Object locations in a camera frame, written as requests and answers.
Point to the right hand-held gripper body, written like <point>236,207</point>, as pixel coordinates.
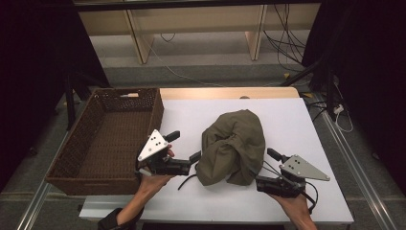
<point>300,169</point>

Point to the black curtain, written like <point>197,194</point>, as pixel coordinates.
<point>32,64</point>
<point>370,64</point>

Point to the pale basket label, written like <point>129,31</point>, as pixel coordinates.
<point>129,95</point>

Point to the aluminium rail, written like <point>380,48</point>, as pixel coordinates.
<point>38,195</point>
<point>357,166</point>

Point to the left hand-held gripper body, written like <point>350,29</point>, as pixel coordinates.
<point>153,145</point>

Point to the brown woven basket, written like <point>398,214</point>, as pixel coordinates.
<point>108,143</point>

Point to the person's left hand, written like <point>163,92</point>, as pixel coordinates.
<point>153,183</point>

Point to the light wooden desk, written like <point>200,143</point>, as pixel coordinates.
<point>198,19</point>

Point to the white table sheet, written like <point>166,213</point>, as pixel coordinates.
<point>287,127</point>

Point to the person's right hand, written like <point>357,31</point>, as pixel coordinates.
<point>293,204</point>

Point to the olive green pants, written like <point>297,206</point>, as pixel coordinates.
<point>236,143</point>

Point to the black slanted stand pole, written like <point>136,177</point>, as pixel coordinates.
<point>301,73</point>

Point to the black sleeve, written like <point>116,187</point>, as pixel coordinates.
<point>110,222</point>

